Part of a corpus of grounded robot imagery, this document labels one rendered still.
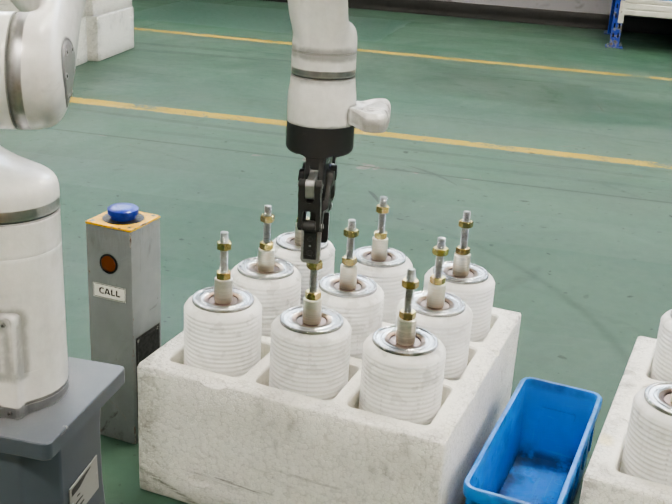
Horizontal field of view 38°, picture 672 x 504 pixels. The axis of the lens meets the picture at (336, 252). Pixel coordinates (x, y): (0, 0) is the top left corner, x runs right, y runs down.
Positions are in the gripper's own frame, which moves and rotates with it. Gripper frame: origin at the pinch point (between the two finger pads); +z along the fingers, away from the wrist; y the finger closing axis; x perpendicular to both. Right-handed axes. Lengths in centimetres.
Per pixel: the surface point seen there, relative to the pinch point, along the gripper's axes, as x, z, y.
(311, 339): 0.7, 10.3, 4.5
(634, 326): 52, 35, -65
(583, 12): 93, 26, -508
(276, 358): -3.4, 13.8, 3.4
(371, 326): 6.8, 13.9, -8.3
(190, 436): -13.5, 25.2, 4.2
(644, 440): 37.0, 13.5, 13.8
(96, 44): -129, 28, -282
